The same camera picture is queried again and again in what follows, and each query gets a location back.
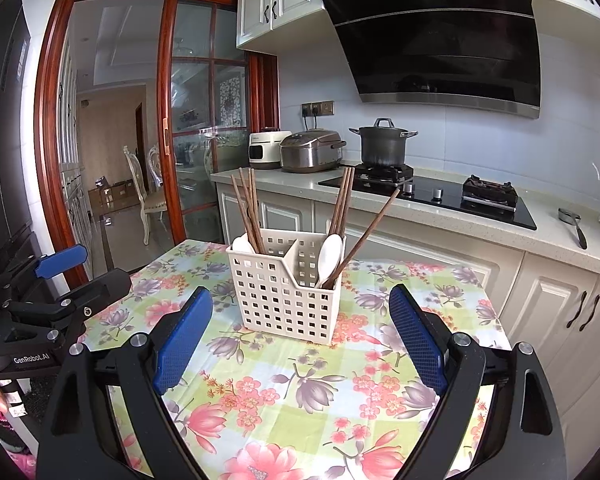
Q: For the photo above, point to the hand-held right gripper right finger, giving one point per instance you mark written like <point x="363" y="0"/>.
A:
<point x="420" y="340"/>

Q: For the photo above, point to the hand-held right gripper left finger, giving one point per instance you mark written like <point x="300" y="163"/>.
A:
<point x="182" y="340"/>

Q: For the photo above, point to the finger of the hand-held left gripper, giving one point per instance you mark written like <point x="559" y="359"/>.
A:
<point x="60" y="261"/>
<point x="105" y="287"/>

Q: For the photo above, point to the cream plastic utensil basket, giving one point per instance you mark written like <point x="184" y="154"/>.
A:
<point x="280" y="305"/>

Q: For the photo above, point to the white soup spoon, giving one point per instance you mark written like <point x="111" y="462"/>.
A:
<point x="241" y="245"/>
<point x="330" y="255"/>

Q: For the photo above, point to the brown wooden chopstick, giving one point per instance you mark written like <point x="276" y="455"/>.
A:
<point x="252" y="215"/>
<point x="375" y="220"/>
<point x="346" y="195"/>
<point x="240" y="200"/>
<point x="342" y="195"/>
<point x="246" y="195"/>

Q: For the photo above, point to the brown cardboard box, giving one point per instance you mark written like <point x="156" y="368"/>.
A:
<point x="100" y="194"/>
<point x="124" y="190"/>

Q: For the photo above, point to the floral tablecloth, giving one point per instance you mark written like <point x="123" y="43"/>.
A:
<point x="290" y="375"/>

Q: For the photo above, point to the white tufted-back dining chair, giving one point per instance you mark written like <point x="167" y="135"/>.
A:
<point x="153" y="165"/>

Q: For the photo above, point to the dark grey refrigerator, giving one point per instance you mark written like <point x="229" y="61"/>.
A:
<point x="15" y="135"/>

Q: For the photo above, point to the black glass gas cooktop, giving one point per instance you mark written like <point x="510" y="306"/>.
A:
<point x="430" y="205"/>

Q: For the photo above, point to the wooden-framed glass sliding door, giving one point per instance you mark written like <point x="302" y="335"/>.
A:
<point x="166" y="110"/>

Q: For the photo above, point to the beige kitchen countertop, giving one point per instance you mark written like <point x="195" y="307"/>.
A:
<point x="280" y="177"/>

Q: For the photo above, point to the small steel saucepan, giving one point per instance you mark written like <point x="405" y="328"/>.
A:
<point x="569" y="216"/>

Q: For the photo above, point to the dark grey stockpot with lid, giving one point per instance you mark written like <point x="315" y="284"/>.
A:
<point x="382" y="147"/>

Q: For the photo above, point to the white countertop cooker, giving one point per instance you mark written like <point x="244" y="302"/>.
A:
<point x="265" y="152"/>

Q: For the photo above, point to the silver rice cooker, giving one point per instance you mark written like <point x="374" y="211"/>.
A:
<point x="310" y="152"/>

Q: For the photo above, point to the black range hood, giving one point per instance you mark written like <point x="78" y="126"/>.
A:
<point x="430" y="45"/>

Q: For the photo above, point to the red wooden door frame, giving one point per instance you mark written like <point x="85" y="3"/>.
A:
<point x="47" y="135"/>

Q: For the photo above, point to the gold wall socket with plugs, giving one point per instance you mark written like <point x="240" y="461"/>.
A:
<point x="325" y="107"/>

